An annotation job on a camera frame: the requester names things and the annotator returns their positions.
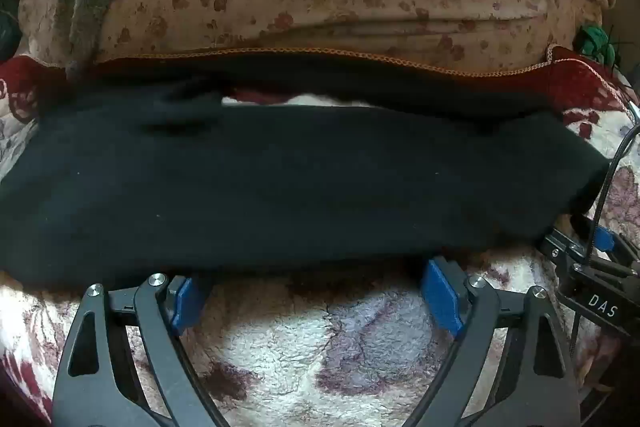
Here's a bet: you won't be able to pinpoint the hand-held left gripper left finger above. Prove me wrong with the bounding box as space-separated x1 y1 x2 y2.
51 272 231 427

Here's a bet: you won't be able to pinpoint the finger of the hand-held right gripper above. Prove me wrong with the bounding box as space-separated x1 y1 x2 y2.
593 228 635 264
539 214 594 274

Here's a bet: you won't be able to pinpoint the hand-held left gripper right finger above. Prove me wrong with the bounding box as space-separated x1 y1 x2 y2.
400 257 583 427

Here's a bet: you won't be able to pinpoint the black pants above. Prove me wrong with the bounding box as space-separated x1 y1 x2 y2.
0 49 611 293

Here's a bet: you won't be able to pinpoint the red and white floral blanket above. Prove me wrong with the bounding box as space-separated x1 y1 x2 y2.
0 44 640 427

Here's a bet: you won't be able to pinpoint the green object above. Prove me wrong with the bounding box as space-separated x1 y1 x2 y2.
575 24 619 68

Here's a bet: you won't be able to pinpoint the black cable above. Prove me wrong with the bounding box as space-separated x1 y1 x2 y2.
586 99 640 265

